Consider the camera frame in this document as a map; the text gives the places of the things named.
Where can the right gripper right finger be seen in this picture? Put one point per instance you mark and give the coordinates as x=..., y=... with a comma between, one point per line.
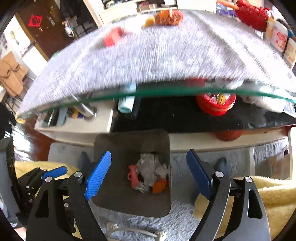
x=201, y=172

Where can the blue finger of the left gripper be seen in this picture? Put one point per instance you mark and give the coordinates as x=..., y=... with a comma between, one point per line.
x=54, y=173

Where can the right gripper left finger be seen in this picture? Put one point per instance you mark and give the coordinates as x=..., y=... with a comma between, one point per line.
x=97, y=176

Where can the pink plastic toy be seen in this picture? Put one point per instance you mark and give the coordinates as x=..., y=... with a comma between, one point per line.
x=132, y=176

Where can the orange triangular block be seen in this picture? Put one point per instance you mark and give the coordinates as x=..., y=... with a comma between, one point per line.
x=159, y=186

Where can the silver foil ball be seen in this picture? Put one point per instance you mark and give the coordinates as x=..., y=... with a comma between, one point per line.
x=151, y=169

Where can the red rectangular block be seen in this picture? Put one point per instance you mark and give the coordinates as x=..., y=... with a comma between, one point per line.
x=113, y=36

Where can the yellow toy block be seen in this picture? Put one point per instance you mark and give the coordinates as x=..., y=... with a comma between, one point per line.
x=149, y=22

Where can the orange red snack wrapper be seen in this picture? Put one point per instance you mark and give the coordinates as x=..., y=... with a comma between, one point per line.
x=170, y=17

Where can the dark grey trash bin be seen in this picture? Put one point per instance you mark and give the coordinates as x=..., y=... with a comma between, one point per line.
x=116, y=192

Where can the white lower table shelf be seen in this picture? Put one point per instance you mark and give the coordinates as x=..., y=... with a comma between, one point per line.
x=79, y=131

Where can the orange basketball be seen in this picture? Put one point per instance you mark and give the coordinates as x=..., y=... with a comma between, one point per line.
x=227, y=136

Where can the chrome table leg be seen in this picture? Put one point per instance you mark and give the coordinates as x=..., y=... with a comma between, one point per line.
x=89, y=112

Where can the red round tin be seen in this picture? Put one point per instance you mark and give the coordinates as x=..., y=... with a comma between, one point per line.
x=215, y=104

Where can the blue bottle under table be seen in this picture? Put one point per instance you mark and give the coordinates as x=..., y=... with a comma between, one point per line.
x=125, y=104

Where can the brown hanging coat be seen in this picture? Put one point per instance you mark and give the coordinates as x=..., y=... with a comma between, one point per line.
x=12, y=74

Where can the grey woven table cloth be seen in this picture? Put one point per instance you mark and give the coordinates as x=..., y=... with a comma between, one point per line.
x=204, y=53

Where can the red door decoration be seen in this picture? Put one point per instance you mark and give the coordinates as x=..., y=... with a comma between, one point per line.
x=35, y=21

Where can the dark wooden door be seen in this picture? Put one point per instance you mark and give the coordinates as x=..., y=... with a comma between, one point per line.
x=50, y=36

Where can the orange stick handle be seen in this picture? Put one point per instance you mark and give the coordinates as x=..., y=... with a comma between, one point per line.
x=228, y=4

